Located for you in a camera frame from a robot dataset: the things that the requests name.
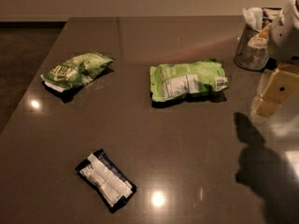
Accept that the mesh metal cup holder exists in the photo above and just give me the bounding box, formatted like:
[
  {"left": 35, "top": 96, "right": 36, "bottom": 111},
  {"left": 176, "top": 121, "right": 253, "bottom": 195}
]
[{"left": 234, "top": 7, "right": 280, "bottom": 72}]

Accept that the blue rxbar blueberry bar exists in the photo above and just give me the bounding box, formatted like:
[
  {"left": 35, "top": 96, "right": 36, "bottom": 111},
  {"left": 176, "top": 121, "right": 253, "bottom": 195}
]
[{"left": 76, "top": 149, "right": 136, "bottom": 213}]

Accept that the crumpled white napkin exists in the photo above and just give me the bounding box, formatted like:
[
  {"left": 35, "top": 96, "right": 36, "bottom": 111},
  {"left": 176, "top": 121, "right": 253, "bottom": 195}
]
[{"left": 242, "top": 7, "right": 263, "bottom": 31}]

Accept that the light green chip bag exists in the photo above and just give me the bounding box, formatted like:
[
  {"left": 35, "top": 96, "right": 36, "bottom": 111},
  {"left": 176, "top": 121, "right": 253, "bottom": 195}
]
[{"left": 149, "top": 60, "right": 228, "bottom": 102}]

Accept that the dark green jalapeno chip bag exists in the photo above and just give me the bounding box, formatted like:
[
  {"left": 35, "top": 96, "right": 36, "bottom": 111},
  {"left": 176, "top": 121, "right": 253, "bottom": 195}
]
[{"left": 41, "top": 52, "right": 115, "bottom": 92}]

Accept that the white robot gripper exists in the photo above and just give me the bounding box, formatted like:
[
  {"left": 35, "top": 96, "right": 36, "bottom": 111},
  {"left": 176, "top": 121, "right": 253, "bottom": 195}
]
[{"left": 252, "top": 0, "right": 299, "bottom": 117}]

